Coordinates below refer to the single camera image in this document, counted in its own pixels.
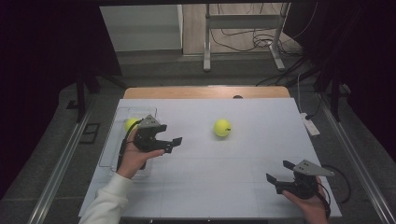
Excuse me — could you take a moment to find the yellow tennis ball black mark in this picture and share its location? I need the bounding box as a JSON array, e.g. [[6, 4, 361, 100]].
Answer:
[[213, 118, 233, 138]]

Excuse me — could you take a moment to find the person's right hand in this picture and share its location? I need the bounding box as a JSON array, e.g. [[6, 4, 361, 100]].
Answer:
[[281, 176, 331, 224]]

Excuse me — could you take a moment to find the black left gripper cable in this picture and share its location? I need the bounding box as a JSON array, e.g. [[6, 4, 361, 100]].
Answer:
[[116, 119, 144, 173]]

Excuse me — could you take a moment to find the black metal stand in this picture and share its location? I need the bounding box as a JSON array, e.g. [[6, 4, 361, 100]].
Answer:
[[312, 62, 353, 123], [65, 66, 127, 124]]

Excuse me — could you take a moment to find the plain yellow tennis ball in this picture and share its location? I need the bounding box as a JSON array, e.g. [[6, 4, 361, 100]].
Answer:
[[124, 117, 142, 133]]

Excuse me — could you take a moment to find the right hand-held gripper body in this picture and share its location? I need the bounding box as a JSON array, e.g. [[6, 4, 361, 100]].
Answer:
[[275, 159, 336, 201]]

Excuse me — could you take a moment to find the black cable loop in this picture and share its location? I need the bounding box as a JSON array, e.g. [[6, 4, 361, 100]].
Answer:
[[321, 163, 352, 205]]

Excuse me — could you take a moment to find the white board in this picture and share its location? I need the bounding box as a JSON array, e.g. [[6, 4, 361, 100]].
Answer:
[[78, 98, 343, 218]]

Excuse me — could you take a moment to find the aluminium rail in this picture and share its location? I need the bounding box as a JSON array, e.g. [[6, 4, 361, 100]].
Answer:
[[27, 110, 92, 224], [318, 92, 396, 224]]

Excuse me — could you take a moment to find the wooden table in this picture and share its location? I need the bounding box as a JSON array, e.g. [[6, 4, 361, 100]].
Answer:
[[122, 86, 291, 100]]

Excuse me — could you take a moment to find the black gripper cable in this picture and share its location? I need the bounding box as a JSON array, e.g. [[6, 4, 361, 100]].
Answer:
[[315, 182, 332, 219], [116, 119, 144, 173]]

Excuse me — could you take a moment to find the white cabinet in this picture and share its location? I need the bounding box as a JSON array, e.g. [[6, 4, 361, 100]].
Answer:
[[99, 4, 184, 52]]

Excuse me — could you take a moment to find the tangle of black cables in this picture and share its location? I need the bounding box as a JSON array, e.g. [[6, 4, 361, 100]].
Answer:
[[209, 3, 304, 58]]

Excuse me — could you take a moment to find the white power strip cable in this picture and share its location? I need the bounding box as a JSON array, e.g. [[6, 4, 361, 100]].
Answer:
[[296, 72, 304, 114]]

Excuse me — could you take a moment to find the person's left hand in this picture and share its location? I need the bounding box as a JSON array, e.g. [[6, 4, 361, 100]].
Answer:
[[116, 128, 165, 180]]

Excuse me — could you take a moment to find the white power strip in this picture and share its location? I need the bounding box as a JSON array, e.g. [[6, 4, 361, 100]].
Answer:
[[299, 112, 321, 137]]

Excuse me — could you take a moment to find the clear plastic container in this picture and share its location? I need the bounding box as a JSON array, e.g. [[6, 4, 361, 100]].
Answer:
[[98, 105, 161, 180]]

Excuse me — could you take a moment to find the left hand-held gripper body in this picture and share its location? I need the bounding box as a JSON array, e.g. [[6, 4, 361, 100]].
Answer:
[[133, 114, 174, 154]]

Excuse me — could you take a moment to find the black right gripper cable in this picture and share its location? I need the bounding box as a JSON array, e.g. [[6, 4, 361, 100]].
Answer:
[[315, 182, 332, 219]]

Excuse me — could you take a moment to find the grey metal stand frame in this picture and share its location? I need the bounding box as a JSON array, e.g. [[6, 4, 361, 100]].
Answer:
[[203, 3, 291, 73]]

